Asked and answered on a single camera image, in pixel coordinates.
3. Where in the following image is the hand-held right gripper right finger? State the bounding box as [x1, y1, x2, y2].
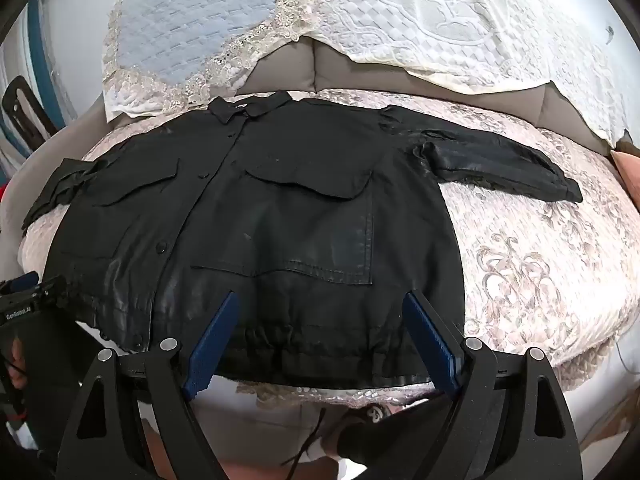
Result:
[402, 290, 583, 480]

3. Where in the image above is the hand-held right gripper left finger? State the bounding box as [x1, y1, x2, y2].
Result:
[57, 290, 241, 480]

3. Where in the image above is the black leather jacket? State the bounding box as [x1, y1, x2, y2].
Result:
[22, 91, 583, 391]

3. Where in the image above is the person's left hand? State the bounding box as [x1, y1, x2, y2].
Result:
[5, 336, 28, 392]

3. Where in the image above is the person's black shoe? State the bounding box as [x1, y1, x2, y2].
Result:
[335, 395, 451, 480]

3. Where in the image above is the pink quilted sofa cover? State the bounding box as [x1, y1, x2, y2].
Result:
[15, 87, 640, 411]

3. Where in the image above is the black folding stand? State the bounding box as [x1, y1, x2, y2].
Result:
[0, 76, 61, 141]

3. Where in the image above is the blue white striped panel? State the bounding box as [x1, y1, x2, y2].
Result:
[0, 0, 76, 161]

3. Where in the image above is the peach pillow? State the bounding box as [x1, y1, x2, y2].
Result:
[612, 142, 640, 201]

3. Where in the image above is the grey sofa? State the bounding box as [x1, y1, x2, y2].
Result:
[0, 35, 638, 271]

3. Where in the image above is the blue lace-trimmed sofa cover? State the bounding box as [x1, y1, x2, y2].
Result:
[102, 0, 321, 123]

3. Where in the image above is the white lace sofa cover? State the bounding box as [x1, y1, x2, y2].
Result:
[280, 0, 640, 148]

